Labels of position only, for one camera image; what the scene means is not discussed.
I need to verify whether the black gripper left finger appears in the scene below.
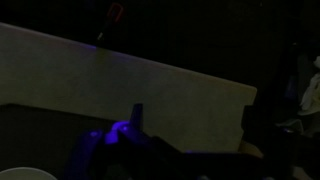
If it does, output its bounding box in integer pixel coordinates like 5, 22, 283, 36
65, 130, 103, 180

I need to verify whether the dark placemat under plate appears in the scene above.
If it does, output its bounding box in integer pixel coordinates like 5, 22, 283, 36
0, 104, 113, 178

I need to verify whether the white crumpled cloth pile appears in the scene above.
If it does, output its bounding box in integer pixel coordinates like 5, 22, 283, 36
278, 56, 320, 132

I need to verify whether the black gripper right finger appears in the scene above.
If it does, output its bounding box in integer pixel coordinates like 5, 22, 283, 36
129, 103, 143, 130

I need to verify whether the red handled clamp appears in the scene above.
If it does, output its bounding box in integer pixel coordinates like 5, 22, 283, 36
97, 2, 124, 41

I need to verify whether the white round plate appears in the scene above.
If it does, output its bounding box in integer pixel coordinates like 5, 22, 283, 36
0, 167, 58, 180

